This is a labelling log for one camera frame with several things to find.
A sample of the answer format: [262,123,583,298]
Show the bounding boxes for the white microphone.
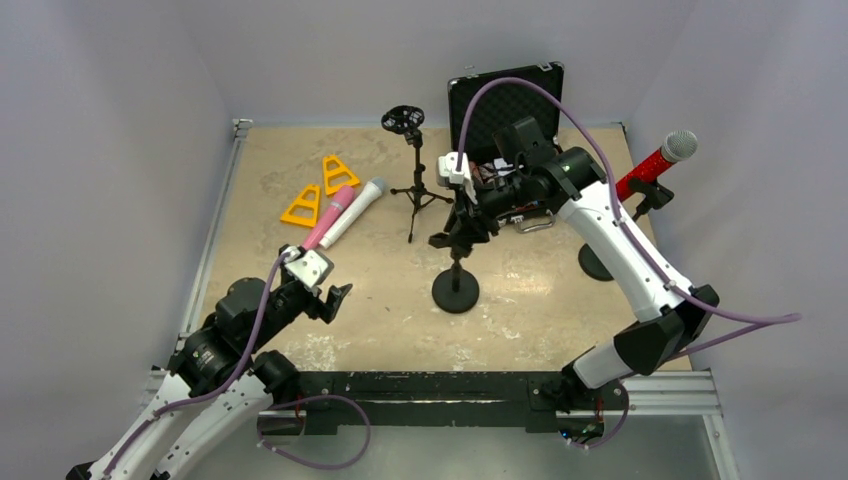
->
[319,177,387,249]

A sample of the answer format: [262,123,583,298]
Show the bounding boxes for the red glitter microphone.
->
[616,130,699,202]

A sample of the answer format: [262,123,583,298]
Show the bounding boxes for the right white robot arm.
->
[428,117,718,393]

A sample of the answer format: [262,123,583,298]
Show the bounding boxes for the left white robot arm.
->
[66,273,352,479]

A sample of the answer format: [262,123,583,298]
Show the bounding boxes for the yellow triangle stand near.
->
[279,184,321,228]

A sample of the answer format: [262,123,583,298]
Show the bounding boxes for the yellow triangle stand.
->
[279,184,321,228]
[322,155,361,197]

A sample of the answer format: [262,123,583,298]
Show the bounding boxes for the yellow triangle stand far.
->
[322,155,361,197]

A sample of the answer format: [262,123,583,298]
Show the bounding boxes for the black tripod mic stand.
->
[381,105,454,244]

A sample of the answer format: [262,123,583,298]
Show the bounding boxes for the pink microphone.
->
[302,185,356,250]

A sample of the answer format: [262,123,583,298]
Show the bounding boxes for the black poker chip case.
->
[447,61,566,234]

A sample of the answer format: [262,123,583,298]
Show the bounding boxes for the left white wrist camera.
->
[282,246,335,293]

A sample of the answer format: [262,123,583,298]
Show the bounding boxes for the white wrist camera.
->
[436,152,478,205]
[282,246,335,293]

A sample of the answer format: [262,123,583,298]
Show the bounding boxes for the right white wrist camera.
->
[436,152,478,205]

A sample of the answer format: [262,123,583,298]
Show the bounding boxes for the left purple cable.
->
[99,245,296,480]

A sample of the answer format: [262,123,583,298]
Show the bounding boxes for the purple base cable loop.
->
[256,396,372,472]

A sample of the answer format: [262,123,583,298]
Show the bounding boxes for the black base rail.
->
[258,368,626,437]

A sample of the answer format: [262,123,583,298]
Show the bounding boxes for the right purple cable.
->
[457,77,803,362]

